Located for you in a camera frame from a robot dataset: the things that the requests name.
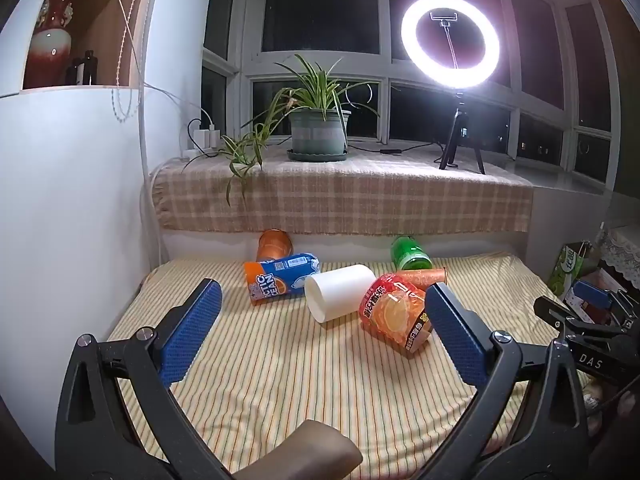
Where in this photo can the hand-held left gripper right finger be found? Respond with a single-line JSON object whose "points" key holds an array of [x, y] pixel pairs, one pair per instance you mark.
{"points": [[457, 332]]}

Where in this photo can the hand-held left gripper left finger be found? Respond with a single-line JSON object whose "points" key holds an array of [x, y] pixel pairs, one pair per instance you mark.
{"points": [[192, 332]]}

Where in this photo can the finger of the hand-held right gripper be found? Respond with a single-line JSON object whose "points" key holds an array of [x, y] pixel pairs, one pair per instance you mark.
{"points": [[552, 311], [590, 294]]}

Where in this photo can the white cup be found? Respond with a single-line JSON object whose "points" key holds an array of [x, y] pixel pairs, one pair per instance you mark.
{"points": [[340, 292]]}

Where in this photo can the red orange snack cup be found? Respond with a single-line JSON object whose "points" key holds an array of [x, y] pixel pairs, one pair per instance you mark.
{"points": [[395, 317]]}

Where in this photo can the orange plastic cup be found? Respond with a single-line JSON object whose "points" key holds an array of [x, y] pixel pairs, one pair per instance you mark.
{"points": [[274, 245]]}

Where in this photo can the red cardboard box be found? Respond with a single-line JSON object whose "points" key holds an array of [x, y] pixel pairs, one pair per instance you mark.
{"points": [[595, 312]]}

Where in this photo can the green paper bag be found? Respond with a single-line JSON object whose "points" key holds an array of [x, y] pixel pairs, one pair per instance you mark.
{"points": [[567, 267]]}

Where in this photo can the lace cloth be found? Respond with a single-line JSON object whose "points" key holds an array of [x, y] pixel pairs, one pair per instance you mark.
{"points": [[622, 247]]}

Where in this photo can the orange patterned tube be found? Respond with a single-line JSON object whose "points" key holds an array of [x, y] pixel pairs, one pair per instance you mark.
{"points": [[425, 278]]}

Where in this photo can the green drink can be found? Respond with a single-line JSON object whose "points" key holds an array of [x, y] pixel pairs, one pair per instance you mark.
{"points": [[410, 254]]}

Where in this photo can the striped bed sheet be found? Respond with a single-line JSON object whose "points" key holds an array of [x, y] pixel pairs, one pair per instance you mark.
{"points": [[280, 375]]}

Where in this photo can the brown padded armrest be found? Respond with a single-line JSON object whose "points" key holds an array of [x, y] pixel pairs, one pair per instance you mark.
{"points": [[320, 447]]}

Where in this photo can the checked beige cloth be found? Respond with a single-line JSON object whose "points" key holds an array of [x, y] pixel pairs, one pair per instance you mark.
{"points": [[350, 195]]}

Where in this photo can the white power strip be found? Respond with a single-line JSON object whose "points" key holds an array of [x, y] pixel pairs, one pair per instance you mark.
{"points": [[191, 152]]}

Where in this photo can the white charger plug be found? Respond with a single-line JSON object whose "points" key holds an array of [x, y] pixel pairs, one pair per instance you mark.
{"points": [[206, 138]]}

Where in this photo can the black tripod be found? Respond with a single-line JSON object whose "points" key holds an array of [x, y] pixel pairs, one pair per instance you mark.
{"points": [[457, 132]]}

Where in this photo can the green pot saucer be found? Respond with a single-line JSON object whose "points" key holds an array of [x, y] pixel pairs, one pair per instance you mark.
{"points": [[317, 155]]}

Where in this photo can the green plant pot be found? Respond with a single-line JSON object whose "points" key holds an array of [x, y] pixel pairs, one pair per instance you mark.
{"points": [[319, 131]]}

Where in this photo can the spider plant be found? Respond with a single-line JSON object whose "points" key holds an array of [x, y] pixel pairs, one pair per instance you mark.
{"points": [[305, 85]]}

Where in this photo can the dark glass bottle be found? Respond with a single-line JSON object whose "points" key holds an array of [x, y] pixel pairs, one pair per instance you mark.
{"points": [[90, 67]]}

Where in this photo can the phone clamp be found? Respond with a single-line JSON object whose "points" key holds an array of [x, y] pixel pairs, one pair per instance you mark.
{"points": [[445, 19]]}

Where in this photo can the red porcelain vase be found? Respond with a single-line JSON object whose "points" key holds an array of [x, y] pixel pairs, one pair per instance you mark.
{"points": [[50, 47]]}

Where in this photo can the white wall cabinet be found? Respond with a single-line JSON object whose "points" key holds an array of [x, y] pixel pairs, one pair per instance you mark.
{"points": [[60, 200]]}

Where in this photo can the window frame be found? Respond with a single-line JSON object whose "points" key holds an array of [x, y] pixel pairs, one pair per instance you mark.
{"points": [[385, 67]]}

